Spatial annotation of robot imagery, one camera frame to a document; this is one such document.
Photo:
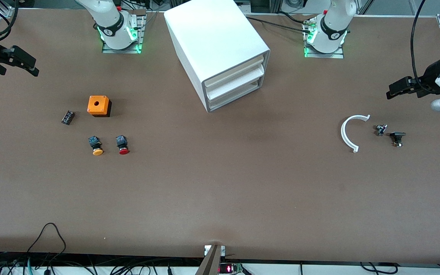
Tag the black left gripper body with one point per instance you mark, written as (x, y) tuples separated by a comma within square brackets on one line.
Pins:
[(429, 79)]

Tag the white lowest cabinet drawer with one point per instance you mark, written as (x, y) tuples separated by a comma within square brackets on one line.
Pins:
[(235, 94)]

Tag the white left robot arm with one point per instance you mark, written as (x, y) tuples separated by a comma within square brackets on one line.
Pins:
[(332, 23)]

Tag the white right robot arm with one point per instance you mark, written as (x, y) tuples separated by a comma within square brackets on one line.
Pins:
[(109, 19)]

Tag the yellow push button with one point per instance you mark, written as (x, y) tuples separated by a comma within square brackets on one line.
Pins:
[(97, 149)]

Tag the red push button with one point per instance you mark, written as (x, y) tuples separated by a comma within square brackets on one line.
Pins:
[(123, 148)]

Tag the white highest cabinet drawer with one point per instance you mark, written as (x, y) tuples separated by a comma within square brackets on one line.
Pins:
[(235, 71)]

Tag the white drawer cabinet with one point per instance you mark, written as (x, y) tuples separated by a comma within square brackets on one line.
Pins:
[(208, 34)]

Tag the small black contact block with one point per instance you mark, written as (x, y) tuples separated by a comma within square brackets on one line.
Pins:
[(68, 117)]

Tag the white curved plastic arc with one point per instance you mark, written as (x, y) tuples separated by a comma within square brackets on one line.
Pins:
[(344, 133)]

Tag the orange box with hole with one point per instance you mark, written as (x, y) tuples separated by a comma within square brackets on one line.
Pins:
[(97, 105)]

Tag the circuit board with red light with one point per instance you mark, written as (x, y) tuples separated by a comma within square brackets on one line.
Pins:
[(229, 269)]

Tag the small grey switch part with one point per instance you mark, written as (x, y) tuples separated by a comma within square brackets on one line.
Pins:
[(380, 130)]

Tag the small black switch part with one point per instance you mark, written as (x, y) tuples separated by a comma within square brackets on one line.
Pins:
[(397, 135)]

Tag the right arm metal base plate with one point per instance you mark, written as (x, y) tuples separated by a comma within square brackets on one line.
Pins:
[(140, 38)]

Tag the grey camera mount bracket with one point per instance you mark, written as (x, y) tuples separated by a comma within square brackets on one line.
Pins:
[(210, 261)]

